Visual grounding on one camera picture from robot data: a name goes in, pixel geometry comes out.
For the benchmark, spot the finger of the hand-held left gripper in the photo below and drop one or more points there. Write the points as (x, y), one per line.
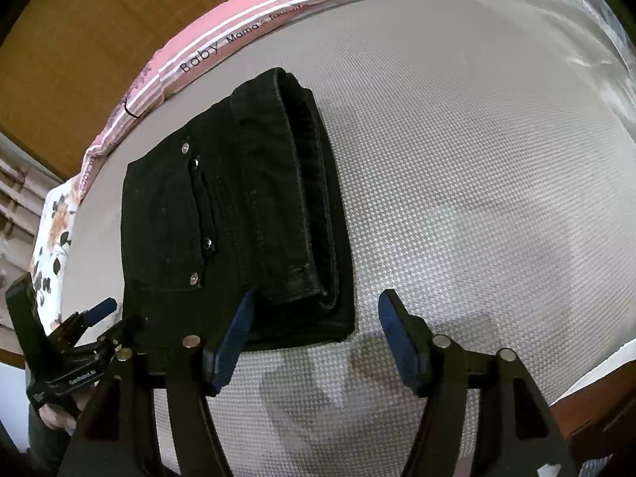
(99, 309)
(126, 330)

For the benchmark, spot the pink striped printed blanket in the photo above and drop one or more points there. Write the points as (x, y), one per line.
(198, 54)

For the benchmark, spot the black pants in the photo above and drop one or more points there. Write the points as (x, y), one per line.
(223, 208)

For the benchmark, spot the person's left hand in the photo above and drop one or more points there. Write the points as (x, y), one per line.
(53, 416)

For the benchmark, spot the beige textured blanket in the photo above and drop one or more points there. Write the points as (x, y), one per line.
(472, 184)

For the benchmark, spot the person's left forearm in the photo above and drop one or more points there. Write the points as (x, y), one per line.
(44, 449)

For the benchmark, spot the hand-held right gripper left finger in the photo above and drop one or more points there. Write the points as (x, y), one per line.
(232, 340)

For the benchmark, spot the clear plastic sheet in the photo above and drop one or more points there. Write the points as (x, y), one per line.
(591, 15)

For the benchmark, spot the white floral cloth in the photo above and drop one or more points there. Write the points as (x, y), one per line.
(54, 238)

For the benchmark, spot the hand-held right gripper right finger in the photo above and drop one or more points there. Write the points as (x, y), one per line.
(397, 338)

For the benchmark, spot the white slatted panel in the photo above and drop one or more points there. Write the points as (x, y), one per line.
(15, 198)

